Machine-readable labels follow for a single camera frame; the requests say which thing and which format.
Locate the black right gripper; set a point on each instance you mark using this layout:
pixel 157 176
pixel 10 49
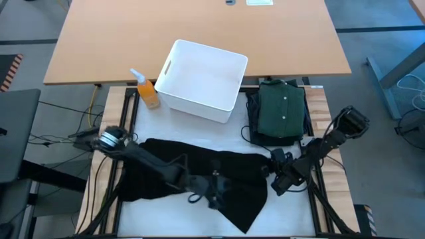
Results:
pixel 292 171

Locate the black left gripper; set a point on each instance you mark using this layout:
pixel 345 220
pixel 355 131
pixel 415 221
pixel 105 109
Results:
pixel 199 185

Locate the black shirt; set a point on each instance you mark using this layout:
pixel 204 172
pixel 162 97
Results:
pixel 232 166

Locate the dark blue denim jeans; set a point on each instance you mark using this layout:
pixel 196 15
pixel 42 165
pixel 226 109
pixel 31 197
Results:
pixel 275 142

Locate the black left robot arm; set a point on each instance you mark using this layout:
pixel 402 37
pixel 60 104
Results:
pixel 142 159

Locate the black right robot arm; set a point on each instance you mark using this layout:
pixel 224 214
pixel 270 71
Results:
pixel 332 139

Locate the white plastic laundry bin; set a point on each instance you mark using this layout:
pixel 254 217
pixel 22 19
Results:
pixel 199 79

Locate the orange spray bottle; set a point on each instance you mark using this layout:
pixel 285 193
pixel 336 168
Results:
pixel 147 94

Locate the grey metal desk leg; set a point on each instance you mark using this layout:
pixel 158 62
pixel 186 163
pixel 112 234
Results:
pixel 398 73

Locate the light wooden desk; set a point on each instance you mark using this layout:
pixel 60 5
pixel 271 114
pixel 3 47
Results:
pixel 421 8
pixel 116 40

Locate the white desk socket plate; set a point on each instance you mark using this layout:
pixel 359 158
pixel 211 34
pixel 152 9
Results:
pixel 259 2

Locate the dark round desk grommet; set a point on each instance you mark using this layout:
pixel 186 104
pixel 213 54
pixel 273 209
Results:
pixel 231 2

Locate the dark grey flat panel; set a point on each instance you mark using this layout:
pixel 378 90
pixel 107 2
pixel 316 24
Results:
pixel 16 132

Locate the black aluminium table frame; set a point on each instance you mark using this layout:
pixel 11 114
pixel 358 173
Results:
pixel 314 206

